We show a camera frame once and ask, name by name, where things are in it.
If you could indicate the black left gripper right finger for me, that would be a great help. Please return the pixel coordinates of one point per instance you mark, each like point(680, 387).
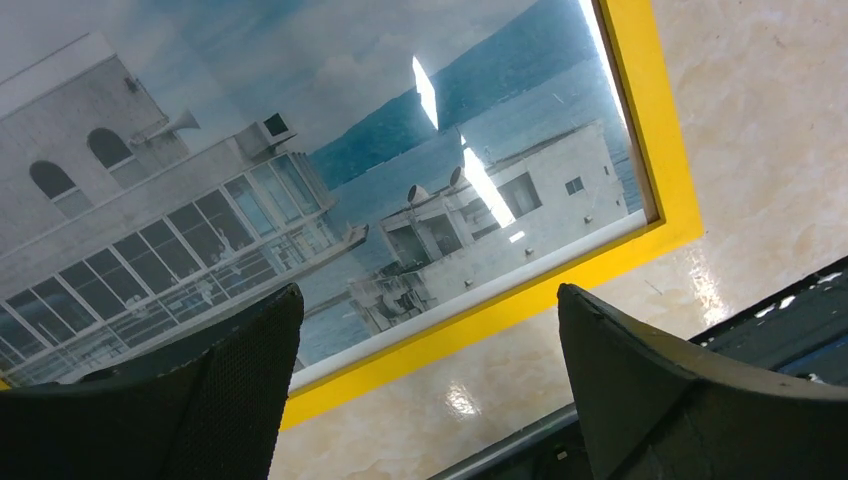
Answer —
point(655, 406)

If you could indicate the yellow wooden picture frame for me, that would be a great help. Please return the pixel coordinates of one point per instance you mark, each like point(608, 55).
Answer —
point(652, 132)

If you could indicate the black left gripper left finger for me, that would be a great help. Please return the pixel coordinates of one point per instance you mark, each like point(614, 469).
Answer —
point(207, 406)

